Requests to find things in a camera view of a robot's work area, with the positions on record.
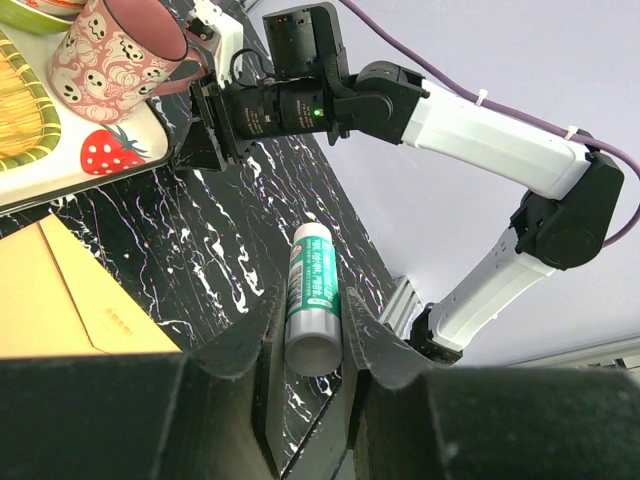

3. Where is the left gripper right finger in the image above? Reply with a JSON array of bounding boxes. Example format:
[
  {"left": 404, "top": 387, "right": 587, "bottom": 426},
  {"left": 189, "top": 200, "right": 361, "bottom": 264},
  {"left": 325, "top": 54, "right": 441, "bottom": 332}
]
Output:
[{"left": 341, "top": 287, "right": 447, "bottom": 479}]

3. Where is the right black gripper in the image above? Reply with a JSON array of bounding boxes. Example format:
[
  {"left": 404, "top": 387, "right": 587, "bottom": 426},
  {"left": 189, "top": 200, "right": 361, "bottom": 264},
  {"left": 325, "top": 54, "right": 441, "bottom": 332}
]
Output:
[{"left": 172, "top": 77, "right": 330, "bottom": 172}]

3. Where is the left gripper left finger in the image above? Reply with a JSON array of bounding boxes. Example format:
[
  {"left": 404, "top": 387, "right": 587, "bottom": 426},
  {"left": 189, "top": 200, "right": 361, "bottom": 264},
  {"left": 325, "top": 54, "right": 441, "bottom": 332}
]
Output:
[{"left": 159, "top": 282, "right": 286, "bottom": 479}]

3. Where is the green white glue stick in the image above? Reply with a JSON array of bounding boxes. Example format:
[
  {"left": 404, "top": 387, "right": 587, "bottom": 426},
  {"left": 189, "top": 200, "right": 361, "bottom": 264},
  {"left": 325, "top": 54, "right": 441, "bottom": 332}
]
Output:
[{"left": 284, "top": 222, "right": 343, "bottom": 377}]

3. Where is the brown paper envelope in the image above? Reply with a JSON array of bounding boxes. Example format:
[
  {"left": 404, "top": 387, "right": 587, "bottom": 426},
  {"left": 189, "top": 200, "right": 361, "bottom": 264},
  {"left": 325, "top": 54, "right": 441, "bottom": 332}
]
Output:
[{"left": 1, "top": 215, "right": 179, "bottom": 359}]

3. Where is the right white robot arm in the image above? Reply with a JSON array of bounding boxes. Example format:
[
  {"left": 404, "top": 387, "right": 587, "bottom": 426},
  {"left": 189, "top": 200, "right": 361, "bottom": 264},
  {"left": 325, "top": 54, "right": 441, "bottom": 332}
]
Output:
[{"left": 186, "top": 1, "right": 624, "bottom": 364}]

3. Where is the white strawberry tray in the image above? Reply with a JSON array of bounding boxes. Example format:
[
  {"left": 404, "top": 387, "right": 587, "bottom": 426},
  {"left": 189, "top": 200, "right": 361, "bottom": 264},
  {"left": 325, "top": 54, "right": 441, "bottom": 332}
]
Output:
[{"left": 1, "top": 26, "right": 170, "bottom": 213}]

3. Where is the yellow woven bamboo basket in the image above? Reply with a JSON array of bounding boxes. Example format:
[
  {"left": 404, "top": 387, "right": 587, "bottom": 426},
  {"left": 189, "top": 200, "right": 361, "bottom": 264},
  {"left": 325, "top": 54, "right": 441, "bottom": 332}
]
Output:
[{"left": 1, "top": 32, "right": 61, "bottom": 172}]

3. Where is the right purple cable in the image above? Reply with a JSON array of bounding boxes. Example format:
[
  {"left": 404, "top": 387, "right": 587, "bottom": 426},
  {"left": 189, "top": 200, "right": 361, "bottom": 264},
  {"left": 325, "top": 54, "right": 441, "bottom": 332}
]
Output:
[{"left": 339, "top": 0, "right": 640, "bottom": 249}]

